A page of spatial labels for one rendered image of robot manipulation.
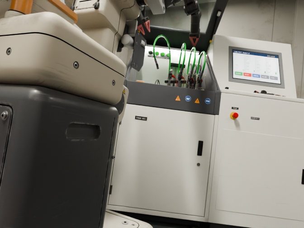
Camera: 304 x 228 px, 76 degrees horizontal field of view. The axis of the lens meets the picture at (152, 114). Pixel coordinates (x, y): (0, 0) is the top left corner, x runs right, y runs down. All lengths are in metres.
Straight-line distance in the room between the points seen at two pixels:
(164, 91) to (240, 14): 3.94
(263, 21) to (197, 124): 3.88
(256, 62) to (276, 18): 3.16
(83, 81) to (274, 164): 1.42
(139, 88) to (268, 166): 1.02
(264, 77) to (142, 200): 1.39
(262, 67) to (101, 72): 1.67
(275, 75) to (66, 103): 1.80
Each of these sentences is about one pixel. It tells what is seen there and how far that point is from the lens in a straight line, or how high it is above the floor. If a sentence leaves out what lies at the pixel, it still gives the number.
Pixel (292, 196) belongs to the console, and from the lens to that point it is 1.71.
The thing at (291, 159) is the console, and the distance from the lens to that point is 1.66.
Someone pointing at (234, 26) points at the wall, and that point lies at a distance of 4.98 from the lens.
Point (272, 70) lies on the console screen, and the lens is 1.99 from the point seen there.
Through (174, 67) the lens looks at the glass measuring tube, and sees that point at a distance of 1.96.
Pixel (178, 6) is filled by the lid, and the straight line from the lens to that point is 1.87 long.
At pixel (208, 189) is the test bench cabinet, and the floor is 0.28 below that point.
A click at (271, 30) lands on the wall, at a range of 4.94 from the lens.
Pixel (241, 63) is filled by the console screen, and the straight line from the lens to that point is 1.89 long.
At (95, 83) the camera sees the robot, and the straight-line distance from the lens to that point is 0.42.
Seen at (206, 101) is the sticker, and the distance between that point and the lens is 1.41.
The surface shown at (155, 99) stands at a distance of 1.36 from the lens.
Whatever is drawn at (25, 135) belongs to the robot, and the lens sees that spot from 0.34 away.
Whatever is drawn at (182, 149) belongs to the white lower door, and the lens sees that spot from 1.37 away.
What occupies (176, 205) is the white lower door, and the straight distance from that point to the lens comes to 1.45.
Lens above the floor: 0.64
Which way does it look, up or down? 4 degrees up
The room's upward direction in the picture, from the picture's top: 7 degrees clockwise
